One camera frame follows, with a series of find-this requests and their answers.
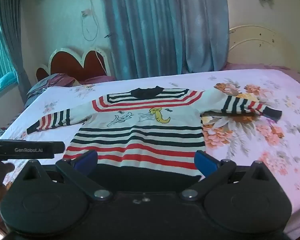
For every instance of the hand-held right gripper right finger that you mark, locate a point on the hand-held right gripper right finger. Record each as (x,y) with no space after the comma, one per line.
(202,162)

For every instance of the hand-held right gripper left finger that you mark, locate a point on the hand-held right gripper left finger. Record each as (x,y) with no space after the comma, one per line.
(87,158)

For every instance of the striped knit sweater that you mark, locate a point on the striped knit sweater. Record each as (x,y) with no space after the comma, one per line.
(140,140)

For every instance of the floral bed sheet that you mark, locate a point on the floral bed sheet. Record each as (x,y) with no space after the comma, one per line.
(252,155)

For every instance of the pink satin pillow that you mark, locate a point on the pink satin pillow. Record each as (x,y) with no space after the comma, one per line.
(97,80)

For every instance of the red heart-shaped headboard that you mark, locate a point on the red heart-shaped headboard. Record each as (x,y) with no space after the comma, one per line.
(67,65)

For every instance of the pink bed cover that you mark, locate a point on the pink bed cover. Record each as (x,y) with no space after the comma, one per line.
(252,66)

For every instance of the grey curtain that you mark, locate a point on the grey curtain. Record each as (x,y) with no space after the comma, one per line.
(10,30)

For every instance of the cream curved headboard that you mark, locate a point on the cream curved headboard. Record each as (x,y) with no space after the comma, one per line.
(265,50)

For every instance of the blue curtain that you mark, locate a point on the blue curtain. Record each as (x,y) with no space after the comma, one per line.
(152,30)

